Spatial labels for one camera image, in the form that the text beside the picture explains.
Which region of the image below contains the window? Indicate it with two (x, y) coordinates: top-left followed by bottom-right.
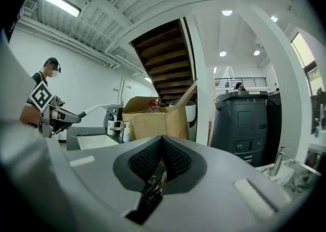
(290, 32), (325, 96)

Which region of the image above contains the chrome faucet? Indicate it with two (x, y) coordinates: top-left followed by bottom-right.
(110, 121), (126, 137)
(270, 146), (295, 177)

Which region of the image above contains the white sink basin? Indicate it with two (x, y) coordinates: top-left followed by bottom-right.
(76, 134), (120, 150)

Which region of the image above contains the black balcony railing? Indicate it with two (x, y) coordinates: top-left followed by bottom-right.
(214, 77), (267, 89)

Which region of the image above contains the large cardboard box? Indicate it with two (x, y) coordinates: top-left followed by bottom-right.
(121, 79), (199, 142)

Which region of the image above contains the dark wooden staircase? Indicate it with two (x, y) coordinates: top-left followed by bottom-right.
(130, 18), (197, 105)

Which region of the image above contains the dark grey copier machine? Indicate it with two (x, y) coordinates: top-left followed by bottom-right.
(212, 90), (269, 168)

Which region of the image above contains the person's left forearm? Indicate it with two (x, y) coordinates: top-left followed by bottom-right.
(19, 103), (43, 126)

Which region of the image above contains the white soap pump bottle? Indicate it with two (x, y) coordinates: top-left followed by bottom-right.
(107, 115), (116, 136)

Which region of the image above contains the white round bin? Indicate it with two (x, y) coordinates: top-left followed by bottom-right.
(169, 99), (198, 127)

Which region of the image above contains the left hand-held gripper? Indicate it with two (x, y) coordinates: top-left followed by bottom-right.
(29, 80), (82, 139)

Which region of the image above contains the tube ceiling light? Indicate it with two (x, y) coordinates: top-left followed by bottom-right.
(35, 0), (83, 18)

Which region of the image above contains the white spray bottle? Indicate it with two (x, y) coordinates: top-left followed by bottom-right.
(122, 121), (131, 143)

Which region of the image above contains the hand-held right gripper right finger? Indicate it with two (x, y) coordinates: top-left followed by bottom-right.
(142, 135), (291, 232)

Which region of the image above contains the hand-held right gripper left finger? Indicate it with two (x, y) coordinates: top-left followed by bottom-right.
(0, 121), (166, 232)

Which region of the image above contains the white marble sink cabinet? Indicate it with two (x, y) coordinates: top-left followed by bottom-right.
(256, 159), (322, 201)

